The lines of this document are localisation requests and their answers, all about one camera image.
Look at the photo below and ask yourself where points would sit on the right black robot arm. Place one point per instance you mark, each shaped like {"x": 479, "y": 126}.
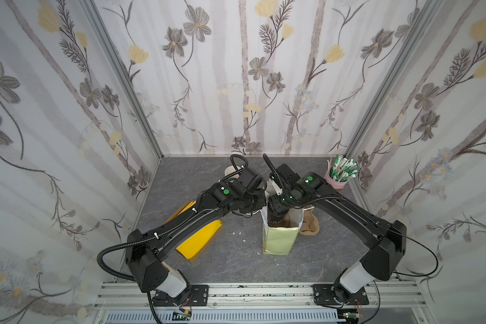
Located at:
{"x": 386, "y": 241}

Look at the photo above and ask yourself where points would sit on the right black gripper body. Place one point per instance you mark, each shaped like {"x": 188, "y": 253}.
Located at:
{"x": 275, "y": 214}

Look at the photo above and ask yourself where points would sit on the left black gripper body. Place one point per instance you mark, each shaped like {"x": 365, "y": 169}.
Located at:
{"x": 257, "y": 194}

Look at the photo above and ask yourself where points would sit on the brown pulp cup carrier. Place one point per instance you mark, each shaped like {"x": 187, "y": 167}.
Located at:
{"x": 310, "y": 224}

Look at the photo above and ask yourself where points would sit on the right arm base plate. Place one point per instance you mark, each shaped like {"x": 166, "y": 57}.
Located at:
{"x": 327, "y": 295}

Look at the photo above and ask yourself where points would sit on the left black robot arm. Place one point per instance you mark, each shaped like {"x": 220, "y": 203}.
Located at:
{"x": 242, "y": 192}

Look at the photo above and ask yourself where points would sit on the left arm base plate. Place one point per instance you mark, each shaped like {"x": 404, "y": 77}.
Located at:
{"x": 195, "y": 295}

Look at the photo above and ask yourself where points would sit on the green white wrapped straws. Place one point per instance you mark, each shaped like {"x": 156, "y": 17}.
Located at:
{"x": 341, "y": 169}

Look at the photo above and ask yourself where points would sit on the green white paper bag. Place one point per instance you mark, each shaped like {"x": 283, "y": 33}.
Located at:
{"x": 279, "y": 238}

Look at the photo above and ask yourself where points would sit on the pink straw holder cup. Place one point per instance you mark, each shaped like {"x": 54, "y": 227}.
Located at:
{"x": 338, "y": 186}

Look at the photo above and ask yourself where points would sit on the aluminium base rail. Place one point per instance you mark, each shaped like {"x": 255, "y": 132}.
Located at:
{"x": 393, "y": 301}

